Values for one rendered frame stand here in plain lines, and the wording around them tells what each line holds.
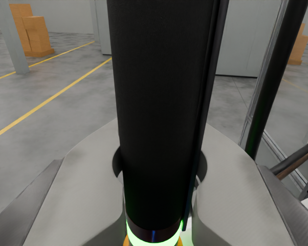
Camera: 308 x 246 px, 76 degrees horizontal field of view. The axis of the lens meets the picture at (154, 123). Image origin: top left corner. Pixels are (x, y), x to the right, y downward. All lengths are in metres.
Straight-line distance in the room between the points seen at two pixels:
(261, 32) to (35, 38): 6.98
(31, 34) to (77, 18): 5.92
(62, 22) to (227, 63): 10.98
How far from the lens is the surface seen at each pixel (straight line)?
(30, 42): 8.50
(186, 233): 0.20
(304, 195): 0.95
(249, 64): 5.92
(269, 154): 1.44
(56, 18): 14.64
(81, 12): 13.78
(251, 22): 5.72
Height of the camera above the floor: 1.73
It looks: 32 degrees down
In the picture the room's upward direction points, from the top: 1 degrees clockwise
